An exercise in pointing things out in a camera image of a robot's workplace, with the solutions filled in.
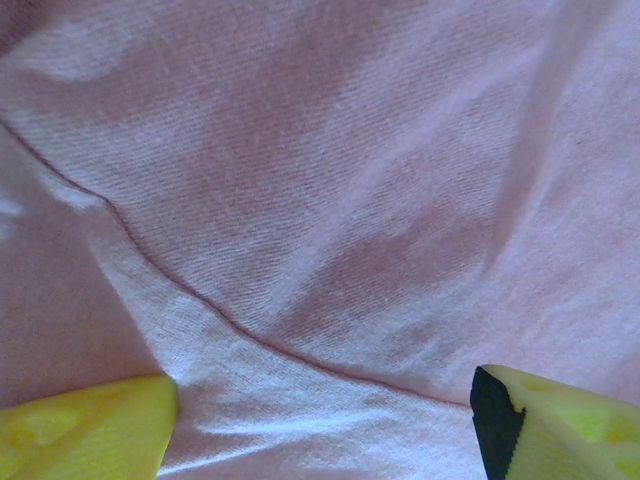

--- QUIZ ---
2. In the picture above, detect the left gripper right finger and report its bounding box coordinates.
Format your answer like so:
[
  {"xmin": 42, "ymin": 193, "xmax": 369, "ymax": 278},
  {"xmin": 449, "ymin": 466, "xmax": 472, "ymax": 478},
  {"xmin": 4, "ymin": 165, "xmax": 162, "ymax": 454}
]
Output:
[{"xmin": 469, "ymin": 364, "xmax": 640, "ymax": 480}]

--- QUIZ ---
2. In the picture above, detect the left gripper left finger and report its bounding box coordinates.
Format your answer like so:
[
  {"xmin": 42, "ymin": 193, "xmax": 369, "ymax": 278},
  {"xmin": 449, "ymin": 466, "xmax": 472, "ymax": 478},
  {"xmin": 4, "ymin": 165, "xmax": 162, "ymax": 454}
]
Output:
[{"xmin": 0, "ymin": 374, "xmax": 180, "ymax": 480}]

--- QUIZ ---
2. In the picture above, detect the pink t-shirt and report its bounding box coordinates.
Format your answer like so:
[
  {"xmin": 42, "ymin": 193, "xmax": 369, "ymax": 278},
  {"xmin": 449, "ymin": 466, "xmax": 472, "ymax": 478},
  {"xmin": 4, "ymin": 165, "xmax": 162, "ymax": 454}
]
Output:
[{"xmin": 0, "ymin": 0, "xmax": 640, "ymax": 480}]

